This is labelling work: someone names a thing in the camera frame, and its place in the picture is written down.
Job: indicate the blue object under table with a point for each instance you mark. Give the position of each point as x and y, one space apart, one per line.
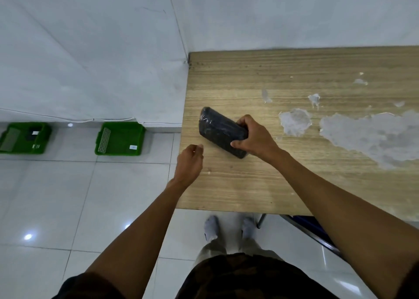
312 225

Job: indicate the person's grey sock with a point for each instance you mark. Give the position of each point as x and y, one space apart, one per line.
211 227
248 227

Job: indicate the white perforated plate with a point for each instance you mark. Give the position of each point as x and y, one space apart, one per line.
104 140

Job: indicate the person's left hand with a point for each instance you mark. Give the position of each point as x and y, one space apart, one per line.
187 166

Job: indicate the person's right hand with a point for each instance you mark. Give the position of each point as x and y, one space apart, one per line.
258 138

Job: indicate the black small device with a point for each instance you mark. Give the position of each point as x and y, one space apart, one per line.
32 134

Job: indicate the person's dark patterned shirt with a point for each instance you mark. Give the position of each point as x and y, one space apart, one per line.
248 279

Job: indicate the person's grey right sock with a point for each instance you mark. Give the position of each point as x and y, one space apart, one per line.
248 227

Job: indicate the person's left forearm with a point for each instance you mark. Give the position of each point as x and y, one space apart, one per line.
140 239

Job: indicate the green plastic tray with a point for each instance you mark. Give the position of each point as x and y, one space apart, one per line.
122 138
24 138

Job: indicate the person's grey left sock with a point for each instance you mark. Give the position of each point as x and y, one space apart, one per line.
211 227

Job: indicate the person's left fingers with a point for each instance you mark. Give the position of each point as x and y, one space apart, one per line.
195 148

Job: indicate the person's beige trousers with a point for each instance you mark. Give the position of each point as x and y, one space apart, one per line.
216 248

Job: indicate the person's right forearm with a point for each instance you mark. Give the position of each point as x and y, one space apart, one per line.
340 217

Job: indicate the grey mesh plate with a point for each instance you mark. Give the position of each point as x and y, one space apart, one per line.
10 139

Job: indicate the person's right thumb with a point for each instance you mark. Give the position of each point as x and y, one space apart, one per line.
238 143

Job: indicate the black plastic-wrapped package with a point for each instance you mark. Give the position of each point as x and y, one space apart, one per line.
221 130

